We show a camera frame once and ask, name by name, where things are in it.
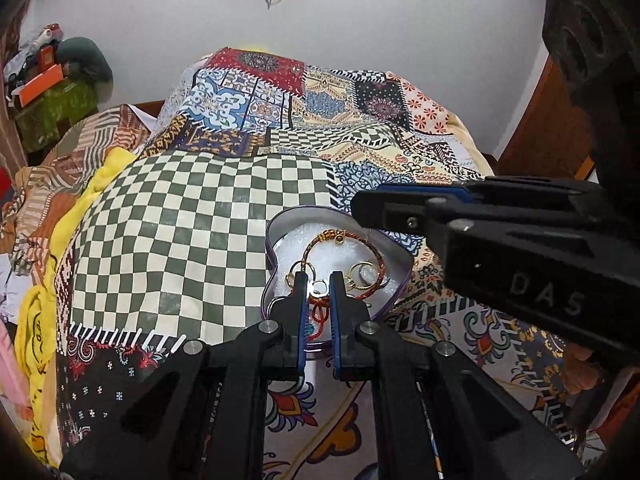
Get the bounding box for purple heart-shaped tin box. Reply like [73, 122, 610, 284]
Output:
[260, 206, 413, 321]

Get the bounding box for dark green cushion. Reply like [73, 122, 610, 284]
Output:
[55, 37, 113, 82]

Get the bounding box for brown striped patchwork cloth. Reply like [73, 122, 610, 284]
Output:
[1, 105, 150, 282]

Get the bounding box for yellow blanket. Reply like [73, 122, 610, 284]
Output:
[14, 148, 136, 467]

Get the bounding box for brown wooden wardrobe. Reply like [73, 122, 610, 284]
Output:
[495, 58, 590, 178]

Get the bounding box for orange shoe box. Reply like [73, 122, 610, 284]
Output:
[12, 64, 64, 107]

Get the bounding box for green patterned box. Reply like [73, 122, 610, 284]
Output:
[15, 79, 98, 154]

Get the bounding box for colourful patchwork bedspread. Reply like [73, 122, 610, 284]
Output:
[55, 48, 575, 479]

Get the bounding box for gold ring with pale stone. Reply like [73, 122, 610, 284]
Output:
[347, 260, 379, 291]

